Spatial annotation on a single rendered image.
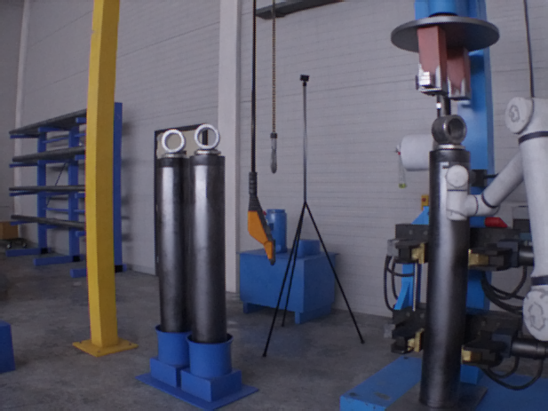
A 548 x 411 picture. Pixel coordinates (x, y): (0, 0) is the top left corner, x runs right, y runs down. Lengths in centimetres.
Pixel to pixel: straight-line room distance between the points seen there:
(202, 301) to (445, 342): 138
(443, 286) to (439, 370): 44
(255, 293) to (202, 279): 213
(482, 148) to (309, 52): 309
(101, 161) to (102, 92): 53
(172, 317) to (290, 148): 292
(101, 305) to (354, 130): 298
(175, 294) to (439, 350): 162
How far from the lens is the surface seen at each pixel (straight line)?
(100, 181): 385
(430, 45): 240
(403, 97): 486
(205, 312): 291
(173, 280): 311
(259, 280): 489
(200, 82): 666
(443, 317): 250
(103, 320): 397
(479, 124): 290
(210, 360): 297
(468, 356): 246
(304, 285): 457
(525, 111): 156
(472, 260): 236
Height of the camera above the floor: 128
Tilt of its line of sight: 1 degrees down
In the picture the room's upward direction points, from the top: straight up
